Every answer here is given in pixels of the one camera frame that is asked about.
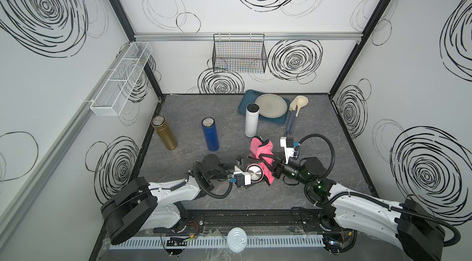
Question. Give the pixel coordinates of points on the white slotted cable duct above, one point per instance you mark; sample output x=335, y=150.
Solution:
x=218, y=242

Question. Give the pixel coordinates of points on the grey round plate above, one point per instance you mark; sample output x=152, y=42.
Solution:
x=271, y=106

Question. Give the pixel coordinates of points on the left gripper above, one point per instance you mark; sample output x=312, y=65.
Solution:
x=247, y=161

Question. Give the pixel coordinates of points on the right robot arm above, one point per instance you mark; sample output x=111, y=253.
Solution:
x=406, y=225

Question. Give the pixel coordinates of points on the beige ladle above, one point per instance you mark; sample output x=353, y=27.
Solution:
x=301, y=101

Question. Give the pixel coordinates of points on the white thermos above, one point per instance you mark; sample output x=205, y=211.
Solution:
x=251, y=120

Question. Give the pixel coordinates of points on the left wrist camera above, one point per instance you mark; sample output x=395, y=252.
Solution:
x=241, y=179

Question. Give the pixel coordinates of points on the blue handled utensil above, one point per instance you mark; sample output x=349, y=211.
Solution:
x=292, y=116

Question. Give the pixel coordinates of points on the white mesh shelf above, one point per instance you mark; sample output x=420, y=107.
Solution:
x=124, y=75

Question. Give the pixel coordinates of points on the pink thermos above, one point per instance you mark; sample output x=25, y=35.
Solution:
x=256, y=172

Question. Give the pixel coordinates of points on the gold thermos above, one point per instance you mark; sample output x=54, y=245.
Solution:
x=164, y=132

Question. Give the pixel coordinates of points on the pink cloth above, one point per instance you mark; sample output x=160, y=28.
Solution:
x=262, y=150

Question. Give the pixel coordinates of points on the blue thermos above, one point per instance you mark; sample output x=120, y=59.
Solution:
x=210, y=133

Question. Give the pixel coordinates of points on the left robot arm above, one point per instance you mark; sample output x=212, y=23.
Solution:
x=143, y=205

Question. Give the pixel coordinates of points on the white round can lid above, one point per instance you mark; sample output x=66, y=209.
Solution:
x=237, y=240

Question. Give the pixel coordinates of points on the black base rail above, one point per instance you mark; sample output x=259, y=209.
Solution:
x=309, y=220

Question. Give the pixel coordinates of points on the black wire basket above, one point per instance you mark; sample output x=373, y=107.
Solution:
x=239, y=53

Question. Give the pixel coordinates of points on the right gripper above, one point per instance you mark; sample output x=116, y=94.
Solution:
x=278, y=166

